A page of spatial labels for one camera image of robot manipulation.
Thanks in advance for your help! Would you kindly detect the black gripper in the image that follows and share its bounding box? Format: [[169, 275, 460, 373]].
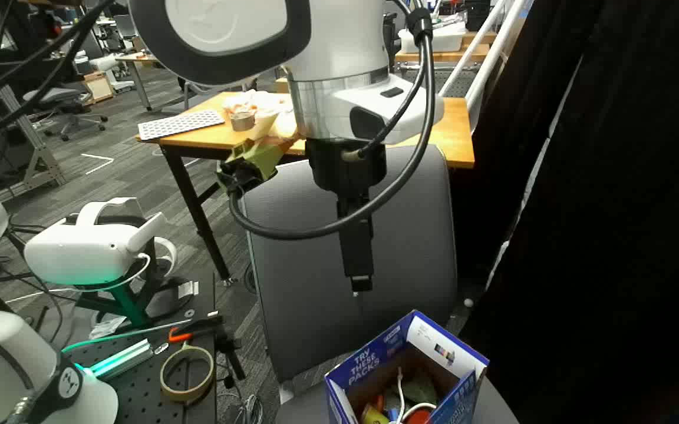
[[304, 137, 390, 297]]

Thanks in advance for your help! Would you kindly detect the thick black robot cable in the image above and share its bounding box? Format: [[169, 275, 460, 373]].
[[227, 0, 440, 242]]

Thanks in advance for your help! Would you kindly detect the grey metal frame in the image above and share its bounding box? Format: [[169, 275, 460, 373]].
[[0, 83, 68, 200]]

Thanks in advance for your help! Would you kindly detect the white pole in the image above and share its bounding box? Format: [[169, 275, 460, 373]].
[[437, 0, 512, 100], [465, 0, 536, 121]]

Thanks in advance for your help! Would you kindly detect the wooden table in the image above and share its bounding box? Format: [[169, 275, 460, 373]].
[[137, 90, 478, 284]]

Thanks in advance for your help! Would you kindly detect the small grey tape roll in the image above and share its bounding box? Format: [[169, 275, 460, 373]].
[[223, 100, 259, 134]]

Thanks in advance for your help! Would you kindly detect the teal pen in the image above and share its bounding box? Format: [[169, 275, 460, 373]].
[[87, 337, 161, 381]]

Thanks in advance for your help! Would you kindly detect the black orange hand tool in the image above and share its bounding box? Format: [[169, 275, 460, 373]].
[[153, 310, 227, 348]]

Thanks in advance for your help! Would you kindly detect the green headset stand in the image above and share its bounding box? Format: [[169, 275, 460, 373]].
[[70, 278, 159, 330]]

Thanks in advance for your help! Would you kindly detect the white keyboard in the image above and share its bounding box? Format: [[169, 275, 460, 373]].
[[135, 105, 227, 143]]

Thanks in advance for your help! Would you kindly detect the grey office chair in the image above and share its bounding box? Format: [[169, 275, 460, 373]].
[[22, 79, 110, 143]]

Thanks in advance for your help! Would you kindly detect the beige tape roll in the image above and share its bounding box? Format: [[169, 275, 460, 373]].
[[159, 340, 218, 408]]

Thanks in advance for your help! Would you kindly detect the blue cardboard box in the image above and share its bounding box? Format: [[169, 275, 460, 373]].
[[322, 306, 493, 424]]

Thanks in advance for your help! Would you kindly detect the white VR headset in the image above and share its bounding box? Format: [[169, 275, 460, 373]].
[[22, 194, 180, 290]]

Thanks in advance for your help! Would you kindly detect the thin white cord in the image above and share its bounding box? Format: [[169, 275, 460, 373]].
[[391, 364, 440, 418]]

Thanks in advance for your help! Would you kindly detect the black curtain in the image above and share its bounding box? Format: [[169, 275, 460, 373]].
[[457, 0, 679, 424]]

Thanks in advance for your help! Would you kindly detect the green toy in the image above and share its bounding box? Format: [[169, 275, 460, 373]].
[[409, 369, 440, 408]]

